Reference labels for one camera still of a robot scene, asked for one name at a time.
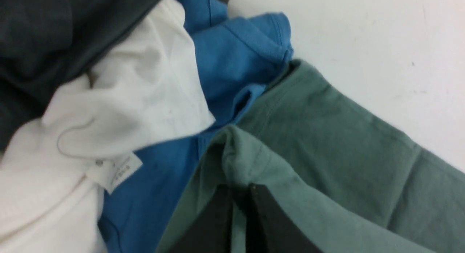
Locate blue shirt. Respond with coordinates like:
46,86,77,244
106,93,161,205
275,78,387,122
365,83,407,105
98,0,293,253

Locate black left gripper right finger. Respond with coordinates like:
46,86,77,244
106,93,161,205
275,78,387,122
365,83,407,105
246,184,322,253

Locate dark grey shirt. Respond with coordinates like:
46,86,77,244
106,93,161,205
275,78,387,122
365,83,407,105
0,0,160,150

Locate green long sleeve shirt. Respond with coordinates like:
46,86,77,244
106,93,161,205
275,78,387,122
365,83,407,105
156,60,465,253

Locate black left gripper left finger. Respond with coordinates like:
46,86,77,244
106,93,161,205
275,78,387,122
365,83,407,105
171,185,233,253

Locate white shirt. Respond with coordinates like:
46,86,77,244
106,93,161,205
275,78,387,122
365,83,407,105
0,0,215,253

